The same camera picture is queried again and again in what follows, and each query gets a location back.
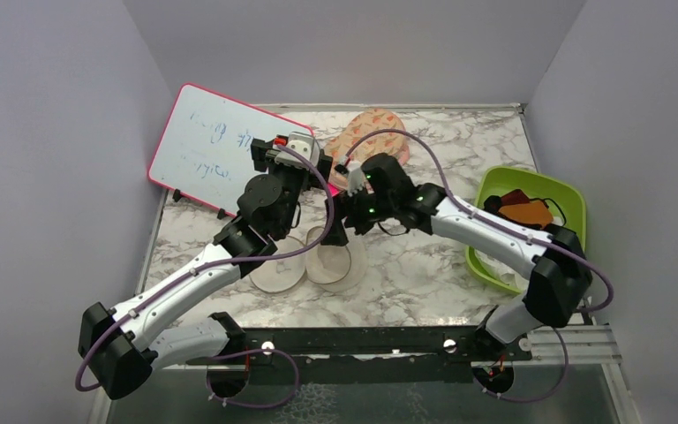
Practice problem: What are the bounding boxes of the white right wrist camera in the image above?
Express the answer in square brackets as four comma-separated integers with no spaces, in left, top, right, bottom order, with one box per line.
[335,161,367,196]

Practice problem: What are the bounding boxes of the black and orange bra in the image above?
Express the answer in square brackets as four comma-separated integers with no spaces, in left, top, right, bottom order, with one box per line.
[497,189,554,230]

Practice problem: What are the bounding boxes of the pink framed whiteboard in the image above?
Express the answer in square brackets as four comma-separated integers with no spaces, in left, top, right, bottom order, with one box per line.
[147,83,313,216]

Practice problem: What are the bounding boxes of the white mesh laundry bag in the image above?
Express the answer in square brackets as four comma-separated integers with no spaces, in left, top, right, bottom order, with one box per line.
[248,236,368,294]

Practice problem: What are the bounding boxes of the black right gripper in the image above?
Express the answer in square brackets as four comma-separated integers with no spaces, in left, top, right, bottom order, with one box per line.
[321,180,397,246]

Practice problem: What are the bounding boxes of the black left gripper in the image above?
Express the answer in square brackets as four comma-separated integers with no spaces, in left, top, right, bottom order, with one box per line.
[255,140,330,237]

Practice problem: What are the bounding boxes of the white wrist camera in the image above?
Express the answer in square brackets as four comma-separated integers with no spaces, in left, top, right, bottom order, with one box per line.
[273,132,320,169]
[335,161,367,196]

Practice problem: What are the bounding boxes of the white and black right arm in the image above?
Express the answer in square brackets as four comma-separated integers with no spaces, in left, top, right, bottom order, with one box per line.
[323,154,592,360]

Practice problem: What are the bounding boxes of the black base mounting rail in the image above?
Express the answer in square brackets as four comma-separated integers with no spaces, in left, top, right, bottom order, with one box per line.
[189,325,532,398]

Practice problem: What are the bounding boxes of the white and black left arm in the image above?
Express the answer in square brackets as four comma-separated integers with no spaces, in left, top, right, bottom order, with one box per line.
[74,132,332,400]

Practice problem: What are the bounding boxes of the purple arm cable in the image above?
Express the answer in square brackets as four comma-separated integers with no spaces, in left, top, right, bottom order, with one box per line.
[74,145,336,393]
[338,128,615,314]

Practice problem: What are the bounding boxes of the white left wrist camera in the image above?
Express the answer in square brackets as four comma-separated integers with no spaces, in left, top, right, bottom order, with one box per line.
[273,132,320,169]

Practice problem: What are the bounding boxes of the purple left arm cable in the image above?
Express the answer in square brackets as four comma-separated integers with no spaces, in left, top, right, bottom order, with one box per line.
[74,145,336,393]

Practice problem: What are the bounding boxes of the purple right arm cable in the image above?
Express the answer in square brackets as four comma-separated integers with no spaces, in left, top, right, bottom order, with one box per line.
[338,128,615,314]

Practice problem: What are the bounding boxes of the green plastic basin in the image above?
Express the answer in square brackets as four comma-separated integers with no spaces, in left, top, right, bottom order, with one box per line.
[465,166,587,296]

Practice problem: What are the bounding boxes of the orange patterned bra wash bag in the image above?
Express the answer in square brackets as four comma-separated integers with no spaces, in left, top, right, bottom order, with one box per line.
[322,108,411,170]

